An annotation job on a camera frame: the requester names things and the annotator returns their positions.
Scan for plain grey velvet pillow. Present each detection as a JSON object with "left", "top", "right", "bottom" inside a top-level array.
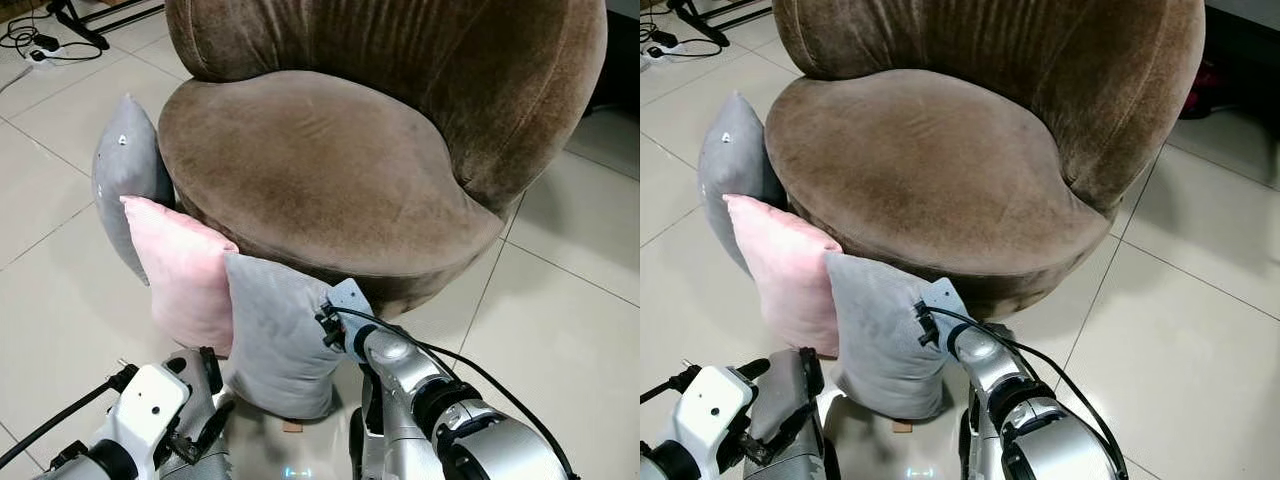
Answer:
[
  {"left": 824, "top": 250, "right": 966, "bottom": 421},
  {"left": 224, "top": 253, "right": 363, "bottom": 421}
]

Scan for pink velvet pillow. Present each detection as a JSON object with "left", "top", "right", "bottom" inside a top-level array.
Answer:
[
  {"left": 722, "top": 193, "right": 846, "bottom": 358},
  {"left": 120, "top": 195, "right": 241, "bottom": 358}
]

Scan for grey pillow with white tag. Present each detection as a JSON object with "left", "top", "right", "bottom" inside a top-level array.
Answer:
[
  {"left": 698, "top": 90, "right": 791, "bottom": 277},
  {"left": 92, "top": 93, "right": 177, "bottom": 288}
]

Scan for brown velvet round armchair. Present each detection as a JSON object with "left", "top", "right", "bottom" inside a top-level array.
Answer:
[
  {"left": 158, "top": 0, "right": 609, "bottom": 319},
  {"left": 765, "top": 0, "right": 1207, "bottom": 321}
]

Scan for black metal stand leg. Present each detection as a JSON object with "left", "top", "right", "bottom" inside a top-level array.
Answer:
[
  {"left": 665, "top": 0, "right": 732, "bottom": 48},
  {"left": 45, "top": 0, "right": 111, "bottom": 51}
]

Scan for red object under cabinet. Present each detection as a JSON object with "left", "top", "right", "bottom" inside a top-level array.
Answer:
[{"left": 1182, "top": 60, "right": 1217, "bottom": 119}]

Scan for dark low cabinet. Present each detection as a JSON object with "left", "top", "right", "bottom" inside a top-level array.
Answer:
[{"left": 1198, "top": 0, "right": 1280, "bottom": 127}]

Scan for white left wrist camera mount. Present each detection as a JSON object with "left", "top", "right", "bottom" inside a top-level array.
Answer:
[
  {"left": 675, "top": 365, "right": 758, "bottom": 471},
  {"left": 95, "top": 363, "right": 191, "bottom": 471}
]

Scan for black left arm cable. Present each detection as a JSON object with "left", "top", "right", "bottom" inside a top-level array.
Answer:
[
  {"left": 0, "top": 365, "right": 138, "bottom": 469},
  {"left": 640, "top": 362, "right": 706, "bottom": 406}
]

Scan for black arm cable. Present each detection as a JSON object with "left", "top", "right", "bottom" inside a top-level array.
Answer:
[
  {"left": 640, "top": 362, "right": 706, "bottom": 406},
  {"left": 317, "top": 304, "right": 581, "bottom": 480},
  {"left": 0, "top": 365, "right": 138, "bottom": 469},
  {"left": 912, "top": 300, "right": 1131, "bottom": 480}
]

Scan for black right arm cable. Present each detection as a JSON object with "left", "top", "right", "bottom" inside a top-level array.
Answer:
[
  {"left": 912, "top": 300, "right": 1131, "bottom": 480},
  {"left": 317, "top": 304, "right": 581, "bottom": 480}
]

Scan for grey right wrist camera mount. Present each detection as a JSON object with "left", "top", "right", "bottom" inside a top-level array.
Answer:
[
  {"left": 915, "top": 278, "right": 969, "bottom": 337},
  {"left": 322, "top": 279, "right": 373, "bottom": 337}
]

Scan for black floor cable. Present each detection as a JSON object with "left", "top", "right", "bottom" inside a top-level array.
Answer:
[
  {"left": 0, "top": 8, "right": 106, "bottom": 67},
  {"left": 640, "top": 22, "right": 727, "bottom": 61}
]

